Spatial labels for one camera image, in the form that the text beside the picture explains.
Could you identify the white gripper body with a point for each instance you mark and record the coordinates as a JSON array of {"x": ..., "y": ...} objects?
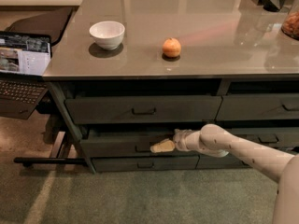
[{"x": 182, "y": 140}]

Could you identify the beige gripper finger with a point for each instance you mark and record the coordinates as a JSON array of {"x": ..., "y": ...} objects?
[{"x": 166, "y": 145}]

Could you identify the black open laptop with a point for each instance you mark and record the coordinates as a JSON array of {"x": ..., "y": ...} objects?
[{"x": 23, "y": 60}]

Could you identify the black laptop stand base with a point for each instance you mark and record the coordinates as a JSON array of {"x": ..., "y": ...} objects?
[{"x": 55, "y": 155}]

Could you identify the grey drawer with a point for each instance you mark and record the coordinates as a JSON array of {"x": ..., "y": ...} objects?
[
  {"x": 156, "y": 163},
  {"x": 227, "y": 162},
  {"x": 142, "y": 109},
  {"x": 127, "y": 143},
  {"x": 259, "y": 107},
  {"x": 281, "y": 138}
]

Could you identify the white ceramic bowl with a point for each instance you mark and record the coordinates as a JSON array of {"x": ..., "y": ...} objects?
[{"x": 107, "y": 35}]

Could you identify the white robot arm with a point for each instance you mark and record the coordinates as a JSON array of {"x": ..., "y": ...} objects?
[{"x": 279, "y": 166}]

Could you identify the orange round fruit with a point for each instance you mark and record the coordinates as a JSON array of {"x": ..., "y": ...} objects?
[{"x": 171, "y": 48}]

